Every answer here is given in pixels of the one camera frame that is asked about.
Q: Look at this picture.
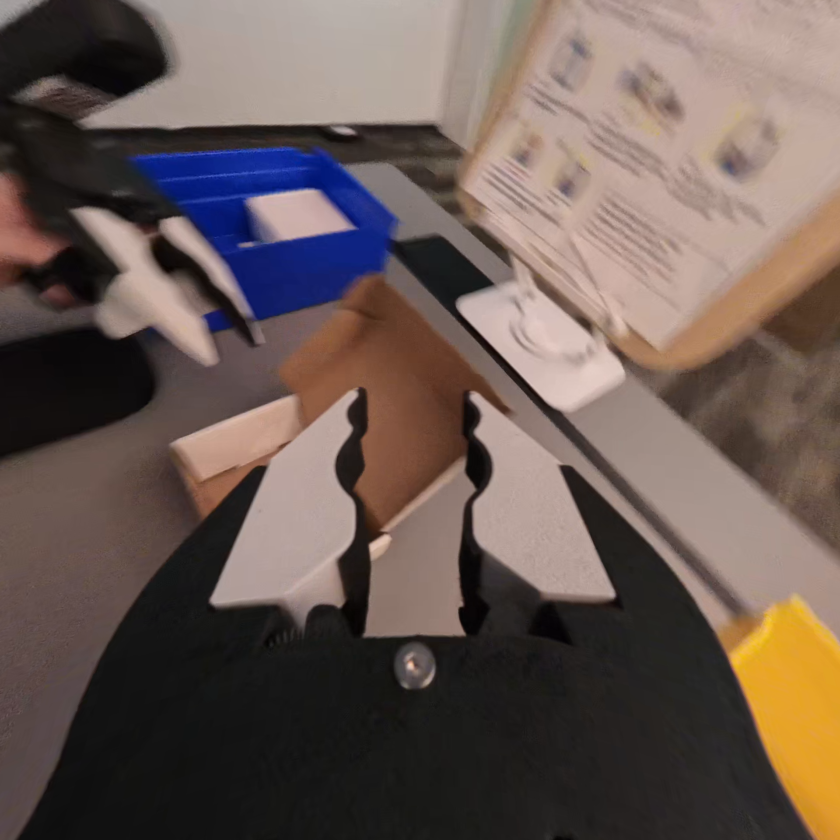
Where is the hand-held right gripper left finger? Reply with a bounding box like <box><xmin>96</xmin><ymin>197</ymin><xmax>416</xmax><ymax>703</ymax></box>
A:
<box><xmin>209</xmin><ymin>387</ymin><xmax>371</xmax><ymax>637</ymax></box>

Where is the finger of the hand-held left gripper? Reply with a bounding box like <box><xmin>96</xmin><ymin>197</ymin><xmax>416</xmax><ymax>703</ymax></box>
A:
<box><xmin>72</xmin><ymin>206</ymin><xmax>222</xmax><ymax>368</ymax></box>
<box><xmin>156</xmin><ymin>215</ymin><xmax>265</xmax><ymax>347</ymax></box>

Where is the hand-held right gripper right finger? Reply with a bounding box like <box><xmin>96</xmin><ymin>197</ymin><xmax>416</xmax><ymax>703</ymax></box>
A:
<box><xmin>458</xmin><ymin>390</ymin><xmax>621</xmax><ymax>636</ymax></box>

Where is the brown cardboard box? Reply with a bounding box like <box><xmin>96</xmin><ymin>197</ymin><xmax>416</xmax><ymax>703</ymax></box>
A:
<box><xmin>169</xmin><ymin>276</ymin><xmax>514</xmax><ymax>559</ymax></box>

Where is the small white box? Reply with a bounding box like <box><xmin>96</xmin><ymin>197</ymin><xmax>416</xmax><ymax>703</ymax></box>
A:
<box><xmin>244</xmin><ymin>189</ymin><xmax>357</xmax><ymax>246</ymax></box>

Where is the person's left hand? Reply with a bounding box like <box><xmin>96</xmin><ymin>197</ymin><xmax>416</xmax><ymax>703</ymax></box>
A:
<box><xmin>0</xmin><ymin>178</ymin><xmax>74</xmax><ymax>309</ymax></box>

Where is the blue plastic bin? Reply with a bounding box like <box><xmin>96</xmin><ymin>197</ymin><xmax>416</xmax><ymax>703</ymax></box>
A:
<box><xmin>130</xmin><ymin>147</ymin><xmax>399</xmax><ymax>332</ymax></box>

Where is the dark cloth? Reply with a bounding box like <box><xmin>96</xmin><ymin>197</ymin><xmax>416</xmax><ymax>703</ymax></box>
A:
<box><xmin>0</xmin><ymin>327</ymin><xmax>157</xmax><ymax>458</ymax></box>

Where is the white board stand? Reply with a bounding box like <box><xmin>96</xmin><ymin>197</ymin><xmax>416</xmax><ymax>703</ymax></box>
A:
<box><xmin>456</xmin><ymin>259</ymin><xmax>627</xmax><ymax>414</ymax></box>

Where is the yellow plastic bin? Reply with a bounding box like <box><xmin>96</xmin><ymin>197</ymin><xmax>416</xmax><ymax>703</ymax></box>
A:
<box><xmin>718</xmin><ymin>594</ymin><xmax>840</xmax><ymax>840</ymax></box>

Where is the printed instruction board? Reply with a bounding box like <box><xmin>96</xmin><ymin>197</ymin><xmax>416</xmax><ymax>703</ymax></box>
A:
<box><xmin>456</xmin><ymin>0</ymin><xmax>840</xmax><ymax>373</ymax></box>

